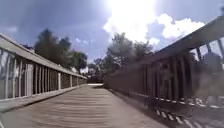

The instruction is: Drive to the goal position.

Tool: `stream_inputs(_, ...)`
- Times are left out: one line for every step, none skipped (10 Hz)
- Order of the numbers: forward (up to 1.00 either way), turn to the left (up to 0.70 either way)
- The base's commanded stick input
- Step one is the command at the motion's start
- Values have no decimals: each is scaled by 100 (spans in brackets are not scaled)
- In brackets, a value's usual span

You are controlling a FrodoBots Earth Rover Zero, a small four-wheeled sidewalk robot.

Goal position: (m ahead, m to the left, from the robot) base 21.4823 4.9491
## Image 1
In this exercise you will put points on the row of trees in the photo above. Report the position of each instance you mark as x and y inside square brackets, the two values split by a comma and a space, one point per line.
[116, 55]

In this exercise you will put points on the wooden bridge deck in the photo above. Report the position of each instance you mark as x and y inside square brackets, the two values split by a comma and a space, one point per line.
[83, 110]

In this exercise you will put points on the dark wooden bridge railing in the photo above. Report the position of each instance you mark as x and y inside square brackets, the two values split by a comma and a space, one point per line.
[173, 71]

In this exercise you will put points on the pale wooden bridge railing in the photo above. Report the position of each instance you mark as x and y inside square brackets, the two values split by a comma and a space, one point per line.
[30, 75]

